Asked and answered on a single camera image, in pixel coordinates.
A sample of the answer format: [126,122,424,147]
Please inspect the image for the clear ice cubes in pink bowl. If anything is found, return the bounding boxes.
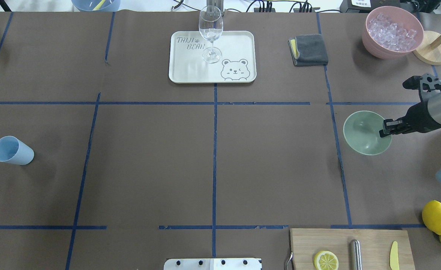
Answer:
[367,13,417,52]

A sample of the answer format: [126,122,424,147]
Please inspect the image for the light blue plastic cup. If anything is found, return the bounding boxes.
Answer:
[0,136,35,165]

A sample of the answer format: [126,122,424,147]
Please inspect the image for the pink bowl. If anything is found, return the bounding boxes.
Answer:
[362,6,424,59]

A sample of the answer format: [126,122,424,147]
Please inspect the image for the yellow plastic knife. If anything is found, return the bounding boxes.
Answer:
[389,241,400,270]

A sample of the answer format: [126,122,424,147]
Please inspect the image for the wooden mug tree stand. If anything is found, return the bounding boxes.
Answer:
[413,31,441,65]

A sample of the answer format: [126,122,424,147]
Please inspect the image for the grey folded cloth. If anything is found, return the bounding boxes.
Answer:
[288,34,329,67]

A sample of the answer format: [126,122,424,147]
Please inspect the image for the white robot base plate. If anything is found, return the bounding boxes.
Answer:
[163,258,263,270]

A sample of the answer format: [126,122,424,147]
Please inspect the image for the half lemon slice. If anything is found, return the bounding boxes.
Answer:
[313,250,339,270]

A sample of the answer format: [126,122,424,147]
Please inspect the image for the steel knife handle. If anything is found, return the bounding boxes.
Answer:
[350,239,363,270]

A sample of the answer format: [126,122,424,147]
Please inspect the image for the wooden cutting board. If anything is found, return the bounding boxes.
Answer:
[290,228,416,270]

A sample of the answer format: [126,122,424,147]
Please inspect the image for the cream bear serving tray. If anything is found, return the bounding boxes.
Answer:
[169,31,257,84]

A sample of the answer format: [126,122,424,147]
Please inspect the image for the blue bowl with fork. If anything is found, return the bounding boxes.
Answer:
[71,0,121,12]

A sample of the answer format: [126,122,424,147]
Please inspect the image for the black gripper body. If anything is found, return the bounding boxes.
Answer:
[402,74,441,134]

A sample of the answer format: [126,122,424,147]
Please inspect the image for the green bowl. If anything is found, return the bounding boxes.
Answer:
[342,110,393,156]

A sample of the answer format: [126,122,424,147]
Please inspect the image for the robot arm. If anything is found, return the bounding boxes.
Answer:
[379,73,441,137]

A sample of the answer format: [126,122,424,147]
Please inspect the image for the clear wine glass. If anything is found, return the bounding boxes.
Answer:
[198,5,224,64]

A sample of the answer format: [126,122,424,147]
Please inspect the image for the large yellow lemon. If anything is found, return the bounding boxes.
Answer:
[422,200,441,236]

